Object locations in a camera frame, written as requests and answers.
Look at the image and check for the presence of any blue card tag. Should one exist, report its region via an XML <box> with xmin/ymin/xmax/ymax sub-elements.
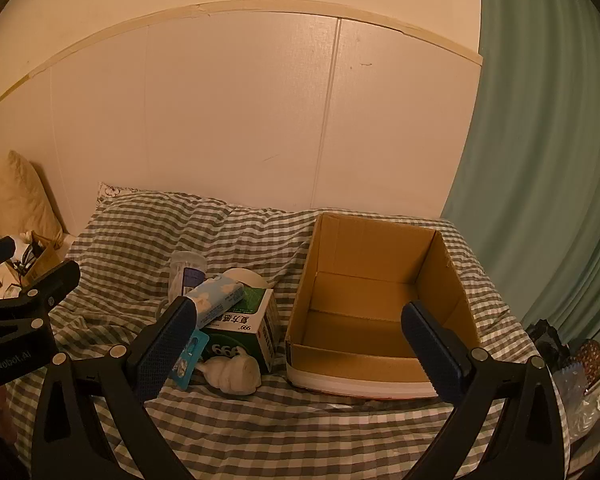
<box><xmin>172</xmin><ymin>329</ymin><xmax>211</xmax><ymax>390</ymax></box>

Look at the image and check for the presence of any clear plastic swab jar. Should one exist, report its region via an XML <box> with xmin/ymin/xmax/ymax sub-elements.
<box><xmin>169</xmin><ymin>251</ymin><xmax>208</xmax><ymax>306</ymax></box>

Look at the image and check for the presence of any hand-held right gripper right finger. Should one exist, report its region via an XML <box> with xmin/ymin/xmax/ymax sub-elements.
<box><xmin>401</xmin><ymin>301</ymin><xmax>573</xmax><ymax>480</ymax></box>

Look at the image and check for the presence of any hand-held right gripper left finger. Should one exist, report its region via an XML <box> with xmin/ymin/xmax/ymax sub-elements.
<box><xmin>30</xmin><ymin>296</ymin><xmax>198</xmax><ymax>480</ymax></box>

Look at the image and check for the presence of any blue cloud print tissue pack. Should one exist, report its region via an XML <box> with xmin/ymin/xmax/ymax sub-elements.
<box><xmin>187</xmin><ymin>280</ymin><xmax>246</xmax><ymax>328</ymax></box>

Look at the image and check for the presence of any clear plastic bag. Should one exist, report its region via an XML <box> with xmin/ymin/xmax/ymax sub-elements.
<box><xmin>550</xmin><ymin>360</ymin><xmax>600</xmax><ymax>441</ymax></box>

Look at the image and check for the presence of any green white medicine box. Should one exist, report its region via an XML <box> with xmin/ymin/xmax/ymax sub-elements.
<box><xmin>200</xmin><ymin>284</ymin><xmax>281</xmax><ymax>375</ymax></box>

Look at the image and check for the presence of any small brown cardboard box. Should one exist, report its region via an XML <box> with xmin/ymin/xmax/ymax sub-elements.
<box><xmin>17</xmin><ymin>230</ymin><xmax>63</xmax><ymax>286</ymax></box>

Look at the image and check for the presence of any green curtain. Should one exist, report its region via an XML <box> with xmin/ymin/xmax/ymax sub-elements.
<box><xmin>440</xmin><ymin>0</ymin><xmax>600</xmax><ymax>361</ymax></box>

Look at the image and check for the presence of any cream pillow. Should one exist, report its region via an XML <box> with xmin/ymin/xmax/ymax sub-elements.
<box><xmin>0</xmin><ymin>150</ymin><xmax>65</xmax><ymax>248</ymax></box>

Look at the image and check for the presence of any white printed pillow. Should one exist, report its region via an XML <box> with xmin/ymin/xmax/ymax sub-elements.
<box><xmin>97</xmin><ymin>182</ymin><xmax>146</xmax><ymax>206</ymax></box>

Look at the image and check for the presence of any brown dotted pouch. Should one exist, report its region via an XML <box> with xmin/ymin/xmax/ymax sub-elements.
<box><xmin>572</xmin><ymin>339</ymin><xmax>600</xmax><ymax>386</ymax></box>

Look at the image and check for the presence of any white garlic shaped plush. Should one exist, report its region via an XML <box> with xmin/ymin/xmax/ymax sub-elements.
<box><xmin>194</xmin><ymin>352</ymin><xmax>262</xmax><ymax>396</ymax></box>

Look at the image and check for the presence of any dark crumpled bag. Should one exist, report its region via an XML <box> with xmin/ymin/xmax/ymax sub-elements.
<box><xmin>525</xmin><ymin>320</ymin><xmax>573</xmax><ymax>371</ymax></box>

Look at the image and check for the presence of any white tape roll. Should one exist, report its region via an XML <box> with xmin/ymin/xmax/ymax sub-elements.
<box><xmin>222</xmin><ymin>268</ymin><xmax>276</xmax><ymax>291</ymax></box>

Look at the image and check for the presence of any large cardboard box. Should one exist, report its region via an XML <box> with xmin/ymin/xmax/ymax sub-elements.
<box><xmin>285</xmin><ymin>211</ymin><xmax>482</xmax><ymax>401</ymax></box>

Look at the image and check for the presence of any grey white checked blanket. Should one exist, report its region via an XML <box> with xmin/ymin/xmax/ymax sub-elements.
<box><xmin>10</xmin><ymin>192</ymin><xmax>581</xmax><ymax>480</ymax></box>

